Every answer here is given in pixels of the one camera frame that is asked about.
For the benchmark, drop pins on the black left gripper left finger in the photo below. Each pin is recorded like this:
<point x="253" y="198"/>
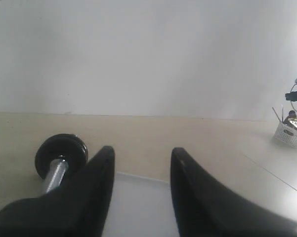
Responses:
<point x="77" y="208"/>

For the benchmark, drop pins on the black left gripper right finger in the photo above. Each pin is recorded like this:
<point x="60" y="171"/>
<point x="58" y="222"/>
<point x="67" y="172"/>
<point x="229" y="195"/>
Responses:
<point x="204" y="207"/>

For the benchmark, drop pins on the chrome threaded dumbbell bar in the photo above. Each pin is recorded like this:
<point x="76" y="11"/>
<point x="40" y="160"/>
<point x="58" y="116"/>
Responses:
<point x="58" y="168"/>

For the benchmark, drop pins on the black weight plate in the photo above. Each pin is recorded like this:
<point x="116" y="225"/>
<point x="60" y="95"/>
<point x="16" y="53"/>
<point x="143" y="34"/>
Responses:
<point x="45" y="155"/>
<point x="72" y="148"/>

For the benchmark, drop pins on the white rectangular plastic tray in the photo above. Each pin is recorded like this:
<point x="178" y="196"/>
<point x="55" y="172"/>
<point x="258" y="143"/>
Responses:
<point x="140" y="207"/>

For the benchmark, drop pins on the white perforated basket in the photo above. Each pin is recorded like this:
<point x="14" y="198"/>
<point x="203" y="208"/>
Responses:
<point x="286" y="131"/>

